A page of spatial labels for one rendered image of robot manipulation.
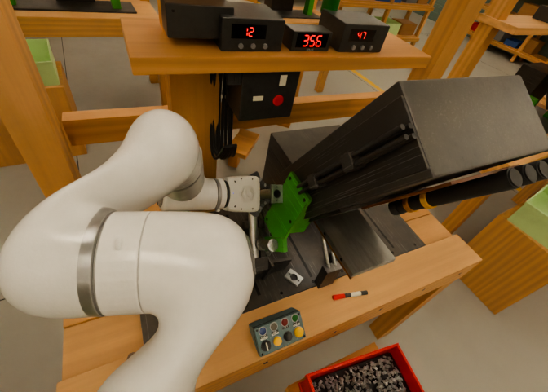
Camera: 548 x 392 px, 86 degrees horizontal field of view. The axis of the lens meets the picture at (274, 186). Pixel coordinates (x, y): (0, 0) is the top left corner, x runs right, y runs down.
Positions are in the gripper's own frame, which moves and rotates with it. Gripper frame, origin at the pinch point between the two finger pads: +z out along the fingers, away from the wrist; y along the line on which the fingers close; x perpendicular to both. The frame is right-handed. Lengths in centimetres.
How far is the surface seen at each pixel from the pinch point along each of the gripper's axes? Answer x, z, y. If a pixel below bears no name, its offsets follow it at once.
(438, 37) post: -17, 67, 60
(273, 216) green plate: 2.5, 2.8, -7.0
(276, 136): 9.4, 9.1, 19.9
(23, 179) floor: 218, -81, 13
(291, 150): 3.3, 10.7, 14.4
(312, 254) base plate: 10.1, 25.7, -22.9
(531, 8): 132, 799, 418
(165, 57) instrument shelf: -9.2, -32.6, 29.2
